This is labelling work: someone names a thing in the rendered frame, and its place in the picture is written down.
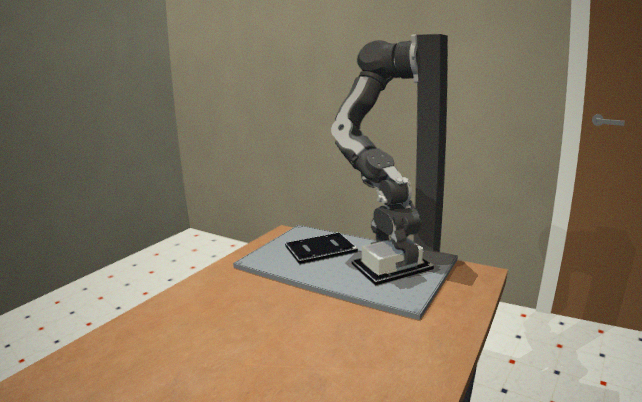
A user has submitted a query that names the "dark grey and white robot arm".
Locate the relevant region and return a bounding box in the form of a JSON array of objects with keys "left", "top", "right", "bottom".
[{"left": 331, "top": 35, "right": 418, "bottom": 205}]

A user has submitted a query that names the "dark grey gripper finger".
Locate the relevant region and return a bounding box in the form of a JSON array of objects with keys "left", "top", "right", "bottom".
[
  {"left": 390, "top": 225, "right": 419, "bottom": 268},
  {"left": 371, "top": 218, "right": 390, "bottom": 244}
]

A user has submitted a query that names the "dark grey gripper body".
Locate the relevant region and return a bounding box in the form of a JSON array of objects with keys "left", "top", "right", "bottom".
[{"left": 373, "top": 200, "right": 422, "bottom": 237}]

